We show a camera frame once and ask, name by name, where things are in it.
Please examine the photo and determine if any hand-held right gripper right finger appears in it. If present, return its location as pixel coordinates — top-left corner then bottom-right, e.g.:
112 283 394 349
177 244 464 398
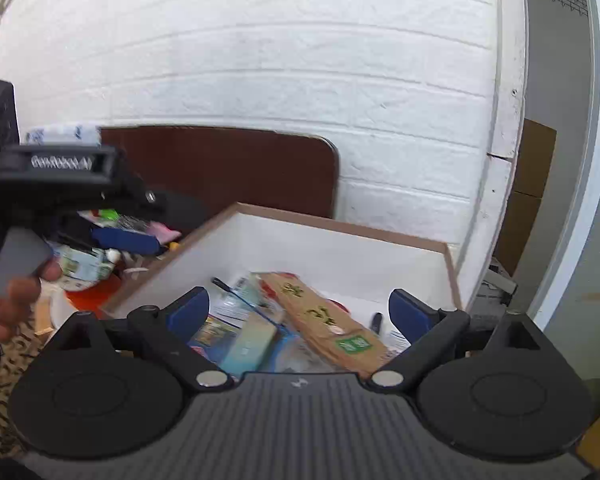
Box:
366 287 547 395

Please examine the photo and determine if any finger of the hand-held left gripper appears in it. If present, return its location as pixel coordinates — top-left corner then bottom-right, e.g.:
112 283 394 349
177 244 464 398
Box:
112 172 212 240
55 226 163 257

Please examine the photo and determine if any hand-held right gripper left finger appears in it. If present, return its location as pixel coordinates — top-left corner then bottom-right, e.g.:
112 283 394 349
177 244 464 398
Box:
54 286 234 394

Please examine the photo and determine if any white tube blue print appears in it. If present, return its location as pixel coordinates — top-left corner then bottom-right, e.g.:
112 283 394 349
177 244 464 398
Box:
380 327 412 358

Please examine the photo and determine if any brown cardboard box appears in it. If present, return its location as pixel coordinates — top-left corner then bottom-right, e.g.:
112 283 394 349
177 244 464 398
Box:
99 202 464 378

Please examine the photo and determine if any person's left hand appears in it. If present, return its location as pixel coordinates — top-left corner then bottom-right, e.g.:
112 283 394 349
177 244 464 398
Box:
0 259 64 346

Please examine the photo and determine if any pink small packet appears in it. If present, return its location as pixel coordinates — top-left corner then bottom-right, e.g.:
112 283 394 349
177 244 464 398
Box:
145 222 183 243

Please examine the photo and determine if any clear blue printed plastic bag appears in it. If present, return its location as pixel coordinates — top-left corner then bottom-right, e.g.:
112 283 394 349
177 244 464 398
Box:
24 122 102 147

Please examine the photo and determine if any silver green printed packet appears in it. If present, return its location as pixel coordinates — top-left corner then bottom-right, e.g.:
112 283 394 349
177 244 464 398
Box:
55 244 115 292

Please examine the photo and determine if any orange red ribbed packet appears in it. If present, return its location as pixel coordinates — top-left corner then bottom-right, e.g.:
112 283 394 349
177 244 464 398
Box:
64 274 125 315

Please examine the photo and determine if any dark brown wooden board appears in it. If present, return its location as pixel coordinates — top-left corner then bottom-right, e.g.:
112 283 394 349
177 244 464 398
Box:
99 126 341 238

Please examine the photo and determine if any mint green box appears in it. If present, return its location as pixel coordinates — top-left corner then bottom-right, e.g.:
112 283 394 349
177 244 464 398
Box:
219 317 277 377

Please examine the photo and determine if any brown paper packet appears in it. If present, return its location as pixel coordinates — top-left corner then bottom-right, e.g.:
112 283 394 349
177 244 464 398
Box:
256 271 390 380

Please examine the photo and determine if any tan cardboard carton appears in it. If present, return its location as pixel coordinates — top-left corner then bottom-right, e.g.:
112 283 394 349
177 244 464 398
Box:
495 119 557 276

